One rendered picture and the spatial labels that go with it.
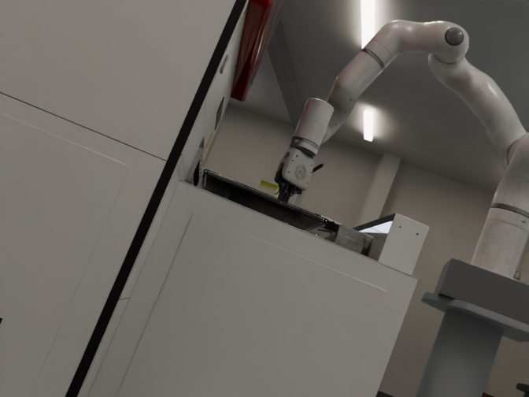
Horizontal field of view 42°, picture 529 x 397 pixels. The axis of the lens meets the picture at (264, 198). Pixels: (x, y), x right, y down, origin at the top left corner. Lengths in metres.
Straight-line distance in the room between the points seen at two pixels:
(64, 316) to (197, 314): 0.34
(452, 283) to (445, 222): 9.92
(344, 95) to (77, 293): 1.01
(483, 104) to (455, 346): 0.68
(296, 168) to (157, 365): 0.70
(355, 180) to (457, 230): 1.88
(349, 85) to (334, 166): 9.93
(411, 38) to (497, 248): 0.65
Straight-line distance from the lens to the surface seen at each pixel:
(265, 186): 2.42
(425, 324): 11.57
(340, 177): 11.90
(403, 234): 1.78
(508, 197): 2.01
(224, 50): 1.52
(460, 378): 1.92
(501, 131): 2.10
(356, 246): 1.93
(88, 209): 1.46
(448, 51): 2.04
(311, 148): 2.00
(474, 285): 1.88
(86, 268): 1.46
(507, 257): 1.98
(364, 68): 2.06
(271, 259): 1.65
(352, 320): 1.68
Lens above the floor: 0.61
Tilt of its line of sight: 9 degrees up
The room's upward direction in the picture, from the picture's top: 22 degrees clockwise
